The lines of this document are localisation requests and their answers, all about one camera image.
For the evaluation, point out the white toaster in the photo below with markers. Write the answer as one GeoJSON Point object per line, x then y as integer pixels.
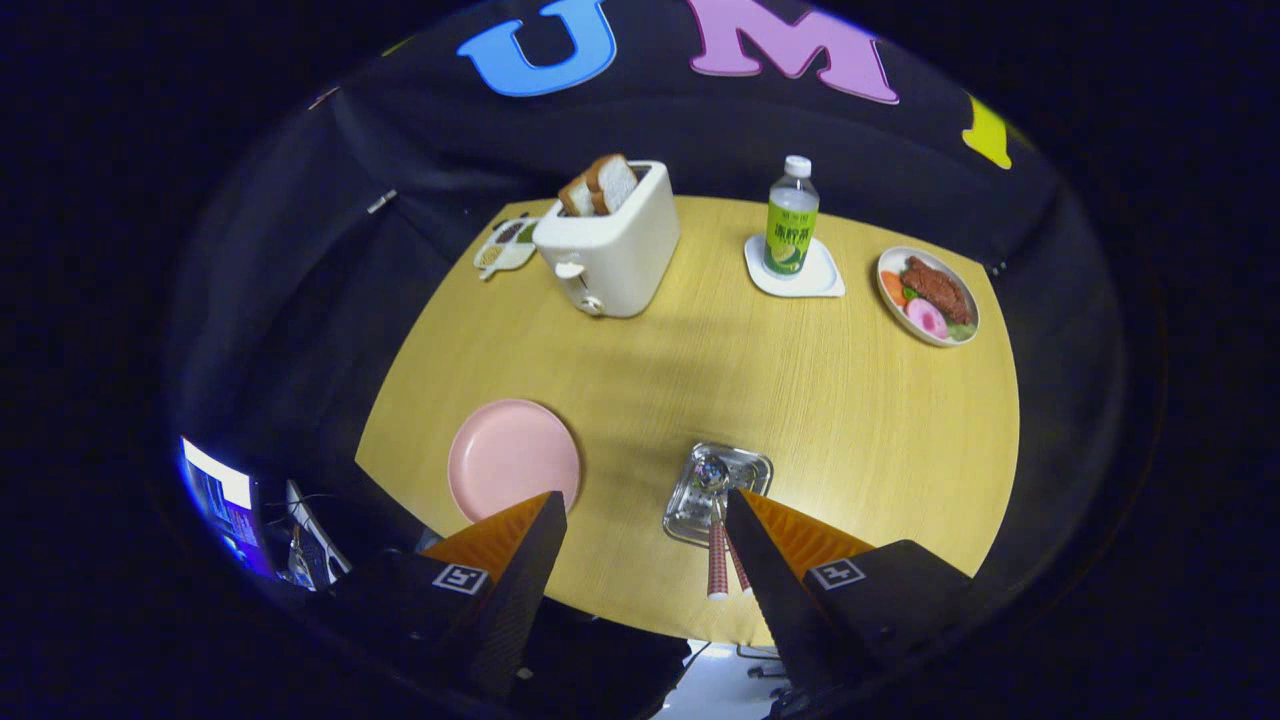
{"type": "Point", "coordinates": [625, 255]}

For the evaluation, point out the green label drink bottle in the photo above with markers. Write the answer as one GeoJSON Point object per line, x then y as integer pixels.
{"type": "Point", "coordinates": [792, 225]}

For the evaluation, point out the white divided condiment dish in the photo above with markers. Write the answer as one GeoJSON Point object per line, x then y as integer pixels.
{"type": "Point", "coordinates": [500, 255]}

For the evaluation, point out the lit computer screen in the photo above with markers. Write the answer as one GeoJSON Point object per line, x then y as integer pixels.
{"type": "Point", "coordinates": [222, 500]}

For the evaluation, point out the pink plate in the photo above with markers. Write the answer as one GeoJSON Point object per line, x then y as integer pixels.
{"type": "Point", "coordinates": [510, 460]}

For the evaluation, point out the white plate of food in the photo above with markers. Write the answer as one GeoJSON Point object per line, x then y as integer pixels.
{"type": "Point", "coordinates": [935, 295]}

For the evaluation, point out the toast bread slice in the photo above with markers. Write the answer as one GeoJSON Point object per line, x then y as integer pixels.
{"type": "Point", "coordinates": [615, 183]}
{"type": "Point", "coordinates": [577, 197]}

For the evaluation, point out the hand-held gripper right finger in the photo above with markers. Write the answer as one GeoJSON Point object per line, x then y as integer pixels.
{"type": "Point", "coordinates": [770, 590]}

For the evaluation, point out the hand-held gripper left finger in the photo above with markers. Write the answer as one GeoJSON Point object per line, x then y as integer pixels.
{"type": "Point", "coordinates": [520, 590]}

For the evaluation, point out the silver backdrop clip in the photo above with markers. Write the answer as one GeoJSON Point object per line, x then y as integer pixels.
{"type": "Point", "coordinates": [381, 201]}

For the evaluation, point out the white square coaster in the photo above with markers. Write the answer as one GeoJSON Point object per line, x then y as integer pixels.
{"type": "Point", "coordinates": [822, 285]}

